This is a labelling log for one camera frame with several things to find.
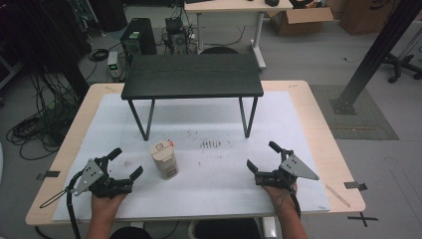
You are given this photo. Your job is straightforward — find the bundle of black cables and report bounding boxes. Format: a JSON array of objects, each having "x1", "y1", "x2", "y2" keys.
[{"x1": 5, "y1": 71, "x2": 86, "y2": 161}]

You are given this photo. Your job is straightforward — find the white foam mat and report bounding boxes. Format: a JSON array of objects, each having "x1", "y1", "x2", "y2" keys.
[{"x1": 52, "y1": 91, "x2": 331, "y2": 223}]

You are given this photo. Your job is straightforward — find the black computer tower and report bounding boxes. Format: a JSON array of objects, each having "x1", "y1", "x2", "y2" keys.
[{"x1": 119, "y1": 17, "x2": 158, "y2": 57}]

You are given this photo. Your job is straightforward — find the beige cylindrical container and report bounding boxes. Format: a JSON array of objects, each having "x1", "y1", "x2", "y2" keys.
[{"x1": 149, "y1": 139, "x2": 180, "y2": 181}]

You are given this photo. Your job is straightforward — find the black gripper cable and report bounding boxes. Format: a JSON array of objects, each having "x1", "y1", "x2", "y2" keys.
[
  {"x1": 65, "y1": 169, "x2": 83, "y2": 239},
  {"x1": 290, "y1": 192, "x2": 303, "y2": 221}
]

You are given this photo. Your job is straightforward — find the light wooden table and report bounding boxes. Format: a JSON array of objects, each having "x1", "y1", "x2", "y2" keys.
[{"x1": 25, "y1": 80, "x2": 366, "y2": 227}]

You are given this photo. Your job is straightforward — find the black floor cable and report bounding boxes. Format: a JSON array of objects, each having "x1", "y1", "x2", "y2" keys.
[{"x1": 204, "y1": 25, "x2": 247, "y2": 48}]

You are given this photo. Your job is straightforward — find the person's right hand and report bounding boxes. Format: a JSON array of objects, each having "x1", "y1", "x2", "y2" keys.
[{"x1": 261, "y1": 184, "x2": 299, "y2": 214}]

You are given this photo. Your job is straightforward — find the black metal column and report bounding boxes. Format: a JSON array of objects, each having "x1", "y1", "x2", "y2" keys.
[{"x1": 328, "y1": 0, "x2": 422, "y2": 117}]

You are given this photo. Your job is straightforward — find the black chair seat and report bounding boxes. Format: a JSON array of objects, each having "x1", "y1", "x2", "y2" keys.
[{"x1": 193, "y1": 217, "x2": 264, "y2": 239}]

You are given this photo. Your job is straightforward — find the black tape strip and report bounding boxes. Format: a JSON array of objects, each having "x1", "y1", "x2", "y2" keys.
[
  {"x1": 343, "y1": 180, "x2": 368, "y2": 192},
  {"x1": 36, "y1": 169, "x2": 62, "y2": 181}
]

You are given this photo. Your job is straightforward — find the black tape cross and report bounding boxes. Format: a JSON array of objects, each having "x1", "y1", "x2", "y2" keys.
[{"x1": 346, "y1": 211, "x2": 379, "y2": 229}]

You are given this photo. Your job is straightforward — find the coiled black cable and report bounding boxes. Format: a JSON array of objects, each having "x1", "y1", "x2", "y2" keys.
[{"x1": 88, "y1": 48, "x2": 110, "y2": 63}]

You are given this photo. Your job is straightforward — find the open computer case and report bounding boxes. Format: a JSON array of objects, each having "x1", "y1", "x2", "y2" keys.
[{"x1": 163, "y1": 16, "x2": 189, "y2": 55}]

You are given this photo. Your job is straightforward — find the black curtain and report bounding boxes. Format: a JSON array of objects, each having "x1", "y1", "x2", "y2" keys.
[{"x1": 0, "y1": 0, "x2": 128, "y2": 101}]

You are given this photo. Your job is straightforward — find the open cardboard box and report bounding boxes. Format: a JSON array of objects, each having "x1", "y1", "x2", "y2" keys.
[{"x1": 266, "y1": 6, "x2": 334, "y2": 37}]

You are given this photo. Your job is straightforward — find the person's left hand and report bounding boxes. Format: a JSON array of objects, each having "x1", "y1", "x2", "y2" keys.
[{"x1": 91, "y1": 193, "x2": 128, "y2": 223}]

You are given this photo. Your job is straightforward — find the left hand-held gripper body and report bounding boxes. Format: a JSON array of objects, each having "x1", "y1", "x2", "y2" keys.
[{"x1": 73, "y1": 156, "x2": 133, "y2": 199}]

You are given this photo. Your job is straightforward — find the black small shelf table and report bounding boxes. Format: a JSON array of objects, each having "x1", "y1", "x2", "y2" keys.
[{"x1": 120, "y1": 53, "x2": 265, "y2": 142}]

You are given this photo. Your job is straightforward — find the grey power supply unit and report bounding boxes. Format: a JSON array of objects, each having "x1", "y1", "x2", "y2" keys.
[{"x1": 106, "y1": 51, "x2": 126, "y2": 82}]

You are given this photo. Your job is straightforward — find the black office chair base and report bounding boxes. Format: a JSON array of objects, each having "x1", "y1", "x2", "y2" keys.
[{"x1": 380, "y1": 52, "x2": 422, "y2": 85}]

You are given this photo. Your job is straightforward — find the black round chair back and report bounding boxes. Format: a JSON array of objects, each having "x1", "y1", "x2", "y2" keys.
[{"x1": 200, "y1": 46, "x2": 240, "y2": 56}]

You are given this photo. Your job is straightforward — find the thin wire loop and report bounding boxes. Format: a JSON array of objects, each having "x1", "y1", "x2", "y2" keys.
[{"x1": 39, "y1": 187, "x2": 70, "y2": 210}]

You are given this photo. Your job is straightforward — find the large closed cardboard box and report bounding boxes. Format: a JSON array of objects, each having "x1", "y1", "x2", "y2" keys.
[{"x1": 337, "y1": 0, "x2": 401, "y2": 37}]

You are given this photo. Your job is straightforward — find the grey floor mat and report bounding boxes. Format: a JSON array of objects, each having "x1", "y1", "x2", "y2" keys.
[{"x1": 309, "y1": 84, "x2": 400, "y2": 141}]

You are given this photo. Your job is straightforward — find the clear plastic strip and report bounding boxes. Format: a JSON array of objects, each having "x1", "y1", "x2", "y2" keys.
[{"x1": 324, "y1": 183, "x2": 351, "y2": 209}]

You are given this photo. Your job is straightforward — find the white-legged wooden desk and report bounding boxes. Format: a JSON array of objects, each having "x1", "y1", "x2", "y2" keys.
[{"x1": 183, "y1": 0, "x2": 295, "y2": 72}]

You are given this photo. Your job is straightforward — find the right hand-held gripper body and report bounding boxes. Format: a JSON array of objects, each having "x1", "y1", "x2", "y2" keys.
[{"x1": 254, "y1": 148, "x2": 320, "y2": 194}]

